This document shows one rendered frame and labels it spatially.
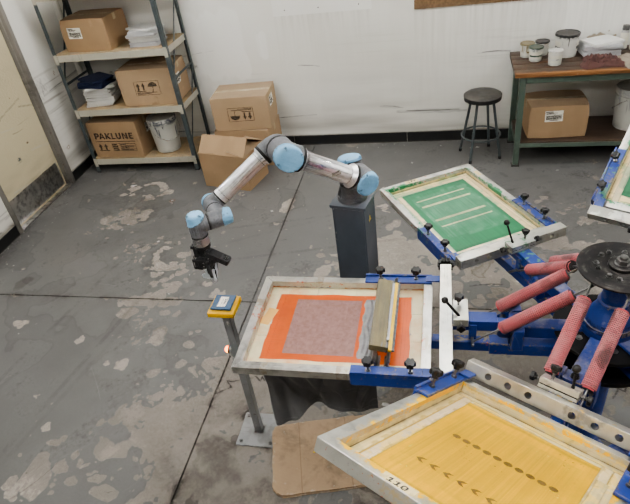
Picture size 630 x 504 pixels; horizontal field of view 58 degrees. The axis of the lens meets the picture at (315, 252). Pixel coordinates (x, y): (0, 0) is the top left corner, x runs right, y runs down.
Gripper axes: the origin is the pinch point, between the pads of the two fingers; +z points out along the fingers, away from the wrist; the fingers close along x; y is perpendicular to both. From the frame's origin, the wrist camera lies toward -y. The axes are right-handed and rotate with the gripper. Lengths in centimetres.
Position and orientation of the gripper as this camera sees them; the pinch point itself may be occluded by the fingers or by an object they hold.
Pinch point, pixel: (216, 279)
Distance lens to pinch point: 260.4
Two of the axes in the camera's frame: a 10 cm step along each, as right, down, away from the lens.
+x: -1.8, 5.9, -7.8
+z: 1.2, 8.0, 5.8
